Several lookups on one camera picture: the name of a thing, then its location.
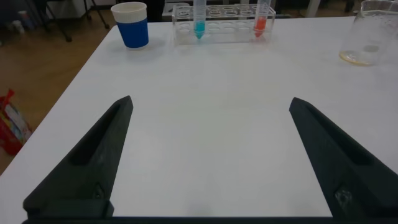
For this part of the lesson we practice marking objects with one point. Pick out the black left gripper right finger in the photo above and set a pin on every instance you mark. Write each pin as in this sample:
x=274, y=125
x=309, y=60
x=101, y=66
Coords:
x=348, y=174

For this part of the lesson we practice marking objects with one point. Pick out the blue white paper cup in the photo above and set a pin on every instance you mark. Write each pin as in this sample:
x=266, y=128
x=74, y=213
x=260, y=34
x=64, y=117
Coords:
x=133, y=32

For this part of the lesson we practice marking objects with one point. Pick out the clear acrylic tube rack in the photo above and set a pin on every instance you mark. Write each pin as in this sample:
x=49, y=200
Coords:
x=224, y=29

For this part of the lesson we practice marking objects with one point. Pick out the red pigment test tube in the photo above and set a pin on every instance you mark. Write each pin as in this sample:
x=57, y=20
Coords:
x=260, y=25

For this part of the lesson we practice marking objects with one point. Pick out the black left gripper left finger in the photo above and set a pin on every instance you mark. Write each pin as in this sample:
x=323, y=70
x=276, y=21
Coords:
x=87, y=161

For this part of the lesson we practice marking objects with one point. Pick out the red shopping bag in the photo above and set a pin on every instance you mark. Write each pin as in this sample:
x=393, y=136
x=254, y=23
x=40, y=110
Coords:
x=11, y=130

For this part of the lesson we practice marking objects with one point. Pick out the clear glass beaker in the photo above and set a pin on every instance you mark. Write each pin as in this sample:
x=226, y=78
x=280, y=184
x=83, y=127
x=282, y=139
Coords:
x=368, y=34

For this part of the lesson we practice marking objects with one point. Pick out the black office chair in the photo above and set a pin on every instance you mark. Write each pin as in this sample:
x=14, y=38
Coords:
x=62, y=28

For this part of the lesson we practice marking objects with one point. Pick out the blue pigment test tube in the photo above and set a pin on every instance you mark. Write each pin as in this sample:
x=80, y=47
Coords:
x=199, y=28

